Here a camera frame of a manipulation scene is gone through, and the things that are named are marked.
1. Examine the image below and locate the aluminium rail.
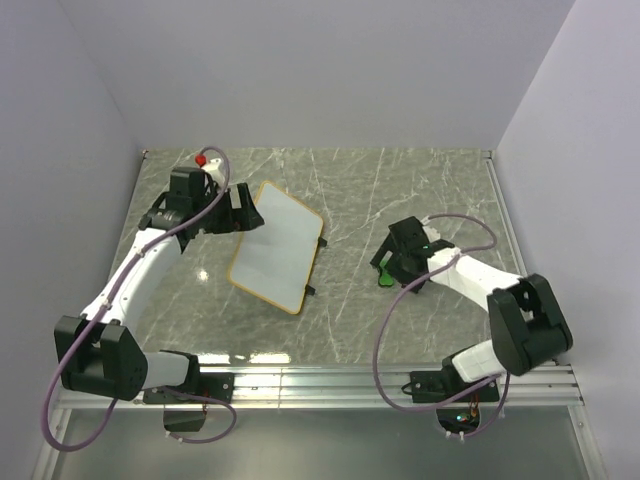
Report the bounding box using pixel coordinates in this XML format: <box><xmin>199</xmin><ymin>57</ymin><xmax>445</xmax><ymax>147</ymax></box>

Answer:
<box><xmin>480</xmin><ymin>149</ymin><xmax>532</xmax><ymax>277</ymax></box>
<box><xmin>54</xmin><ymin>364</ymin><xmax>584</xmax><ymax>411</ymax></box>

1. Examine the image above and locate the aluminium front rail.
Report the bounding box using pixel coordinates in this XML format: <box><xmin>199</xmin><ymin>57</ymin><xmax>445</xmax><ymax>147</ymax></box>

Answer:
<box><xmin>54</xmin><ymin>364</ymin><xmax>584</xmax><ymax>411</ymax></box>

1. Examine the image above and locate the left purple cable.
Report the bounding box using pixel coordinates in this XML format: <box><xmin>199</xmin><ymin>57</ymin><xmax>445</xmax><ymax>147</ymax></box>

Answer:
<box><xmin>40</xmin><ymin>145</ymin><xmax>237</xmax><ymax>452</ymax></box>

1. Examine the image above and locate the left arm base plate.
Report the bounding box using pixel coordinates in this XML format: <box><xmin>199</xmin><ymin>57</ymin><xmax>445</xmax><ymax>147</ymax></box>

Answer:
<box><xmin>142</xmin><ymin>372</ymin><xmax>235</xmax><ymax>405</ymax></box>

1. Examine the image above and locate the green whiteboard eraser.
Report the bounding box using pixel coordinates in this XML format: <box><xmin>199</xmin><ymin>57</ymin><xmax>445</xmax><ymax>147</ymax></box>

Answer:
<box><xmin>377</xmin><ymin>258</ymin><xmax>395</xmax><ymax>288</ymax></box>

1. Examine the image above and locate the aluminium right rail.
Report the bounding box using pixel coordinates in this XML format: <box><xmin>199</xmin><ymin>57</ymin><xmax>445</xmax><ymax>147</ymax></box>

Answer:
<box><xmin>480</xmin><ymin>149</ymin><xmax>532</xmax><ymax>277</ymax></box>

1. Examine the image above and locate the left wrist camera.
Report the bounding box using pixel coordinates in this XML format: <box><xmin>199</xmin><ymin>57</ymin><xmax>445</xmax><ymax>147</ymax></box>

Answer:
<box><xmin>194</xmin><ymin>154</ymin><xmax>227</xmax><ymax>185</ymax></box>

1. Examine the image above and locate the wire whiteboard stand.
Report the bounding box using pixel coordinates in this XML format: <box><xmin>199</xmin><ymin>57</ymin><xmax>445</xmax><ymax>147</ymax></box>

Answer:
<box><xmin>304</xmin><ymin>237</ymin><xmax>328</xmax><ymax>296</ymax></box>

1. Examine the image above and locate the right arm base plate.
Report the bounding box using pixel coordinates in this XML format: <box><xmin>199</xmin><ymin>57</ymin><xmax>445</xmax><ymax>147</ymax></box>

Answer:
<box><xmin>401</xmin><ymin>368</ymin><xmax>500</xmax><ymax>404</ymax></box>

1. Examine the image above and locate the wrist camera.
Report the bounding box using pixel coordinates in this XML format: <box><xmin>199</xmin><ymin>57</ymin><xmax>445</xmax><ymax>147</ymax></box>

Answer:
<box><xmin>194</xmin><ymin>154</ymin><xmax>227</xmax><ymax>185</ymax></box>
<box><xmin>421</xmin><ymin>217</ymin><xmax>441</xmax><ymax>242</ymax></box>

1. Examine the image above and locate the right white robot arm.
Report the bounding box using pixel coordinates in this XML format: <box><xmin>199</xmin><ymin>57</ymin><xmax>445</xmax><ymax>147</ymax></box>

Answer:
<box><xmin>370</xmin><ymin>216</ymin><xmax>573</xmax><ymax>403</ymax></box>

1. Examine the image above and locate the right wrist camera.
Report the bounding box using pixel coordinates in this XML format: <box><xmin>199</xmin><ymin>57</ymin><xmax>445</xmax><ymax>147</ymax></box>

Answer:
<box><xmin>421</xmin><ymin>217</ymin><xmax>441</xmax><ymax>242</ymax></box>

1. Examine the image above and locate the yellow framed whiteboard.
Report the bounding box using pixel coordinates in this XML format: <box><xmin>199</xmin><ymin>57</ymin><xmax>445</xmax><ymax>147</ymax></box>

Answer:
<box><xmin>227</xmin><ymin>181</ymin><xmax>324</xmax><ymax>315</ymax></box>

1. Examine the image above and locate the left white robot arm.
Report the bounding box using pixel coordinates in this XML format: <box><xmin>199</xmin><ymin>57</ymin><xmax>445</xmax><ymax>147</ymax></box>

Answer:
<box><xmin>54</xmin><ymin>167</ymin><xmax>265</xmax><ymax>402</ymax></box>

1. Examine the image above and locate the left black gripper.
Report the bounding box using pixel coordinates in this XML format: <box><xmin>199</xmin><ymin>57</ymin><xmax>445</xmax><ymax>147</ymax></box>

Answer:
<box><xmin>194</xmin><ymin>182</ymin><xmax>263</xmax><ymax>234</ymax></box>

